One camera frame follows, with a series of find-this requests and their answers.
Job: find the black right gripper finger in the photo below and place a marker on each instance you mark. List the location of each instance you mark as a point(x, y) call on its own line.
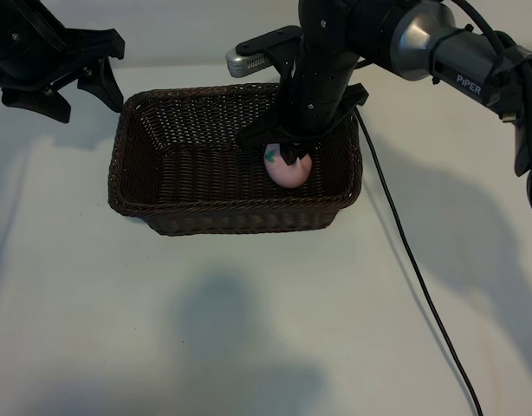
point(294, 155)

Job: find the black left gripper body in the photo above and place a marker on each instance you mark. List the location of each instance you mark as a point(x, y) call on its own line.
point(27, 47)

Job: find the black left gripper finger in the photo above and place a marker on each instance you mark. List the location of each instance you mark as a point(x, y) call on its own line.
point(105, 82)
point(40, 104)

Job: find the dark brown wicker basket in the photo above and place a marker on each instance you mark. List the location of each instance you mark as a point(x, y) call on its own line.
point(205, 186)

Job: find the pink peach with green leaf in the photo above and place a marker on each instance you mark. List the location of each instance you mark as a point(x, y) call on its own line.
point(287, 175)

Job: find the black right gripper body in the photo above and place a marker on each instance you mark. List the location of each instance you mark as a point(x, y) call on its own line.
point(313, 99)

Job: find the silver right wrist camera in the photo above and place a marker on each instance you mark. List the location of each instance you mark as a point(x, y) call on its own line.
point(244, 63)

